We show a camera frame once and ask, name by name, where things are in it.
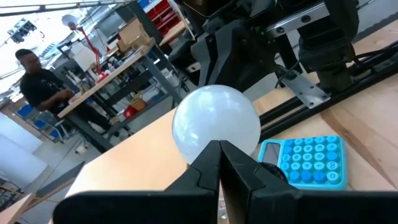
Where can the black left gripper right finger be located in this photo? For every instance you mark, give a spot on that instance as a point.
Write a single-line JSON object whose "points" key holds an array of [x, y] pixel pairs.
{"points": [[245, 193]]}

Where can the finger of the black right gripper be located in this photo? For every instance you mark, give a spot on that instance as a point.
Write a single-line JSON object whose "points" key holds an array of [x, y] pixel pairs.
{"points": [[236, 56]]}

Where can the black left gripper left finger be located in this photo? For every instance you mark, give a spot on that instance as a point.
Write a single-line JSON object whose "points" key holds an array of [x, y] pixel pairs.
{"points": [[199, 186]]}

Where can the white frosted lightbulb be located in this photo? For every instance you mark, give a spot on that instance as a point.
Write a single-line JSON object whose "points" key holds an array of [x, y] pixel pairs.
{"points": [[214, 118]]}

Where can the smooth tan tabletop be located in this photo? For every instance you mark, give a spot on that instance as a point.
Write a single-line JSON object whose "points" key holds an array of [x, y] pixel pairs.
{"points": [[140, 155]]}

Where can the teal calculator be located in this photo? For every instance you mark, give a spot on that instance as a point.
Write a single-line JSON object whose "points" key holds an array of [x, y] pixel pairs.
{"points": [[311, 161]]}

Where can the red storage bin shelf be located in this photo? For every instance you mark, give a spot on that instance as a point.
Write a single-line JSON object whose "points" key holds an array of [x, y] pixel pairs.
{"points": [[164, 15]]}

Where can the red bin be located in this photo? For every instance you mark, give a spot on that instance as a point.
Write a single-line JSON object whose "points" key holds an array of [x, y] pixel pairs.
{"points": [[130, 112]]}

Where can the orange box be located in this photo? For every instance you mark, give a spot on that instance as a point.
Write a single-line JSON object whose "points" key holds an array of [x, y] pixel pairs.
{"points": [[139, 105]]}

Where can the cardboard box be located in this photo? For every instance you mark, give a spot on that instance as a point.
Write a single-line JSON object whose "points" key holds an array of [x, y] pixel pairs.
{"points": [[133, 32]]}

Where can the wood top black workbench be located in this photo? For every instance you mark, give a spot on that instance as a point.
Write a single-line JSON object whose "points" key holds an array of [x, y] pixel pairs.
{"points": [[124, 63]]}

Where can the black floor ramp yellow stripe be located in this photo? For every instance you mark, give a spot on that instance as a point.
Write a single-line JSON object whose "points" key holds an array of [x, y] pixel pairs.
{"points": [[62, 180]]}

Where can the red desk lamp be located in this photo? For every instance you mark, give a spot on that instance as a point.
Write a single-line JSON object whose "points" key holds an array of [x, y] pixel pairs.
{"points": [[69, 21]]}

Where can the person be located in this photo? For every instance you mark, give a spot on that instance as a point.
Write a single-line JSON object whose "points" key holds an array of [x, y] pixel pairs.
{"points": [[40, 87]]}

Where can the light wood side table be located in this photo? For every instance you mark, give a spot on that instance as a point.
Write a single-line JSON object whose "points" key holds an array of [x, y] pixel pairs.
{"points": [[12, 211]]}

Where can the blue chair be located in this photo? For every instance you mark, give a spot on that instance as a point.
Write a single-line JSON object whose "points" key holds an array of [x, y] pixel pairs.
{"points": [[25, 110]]}

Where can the silver metal bracket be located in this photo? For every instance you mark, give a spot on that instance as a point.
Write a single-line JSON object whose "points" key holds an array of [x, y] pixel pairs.
{"points": [[304, 90]]}

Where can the long black table rail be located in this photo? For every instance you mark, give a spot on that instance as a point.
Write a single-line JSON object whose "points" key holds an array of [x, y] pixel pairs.
{"points": [[295, 115]]}

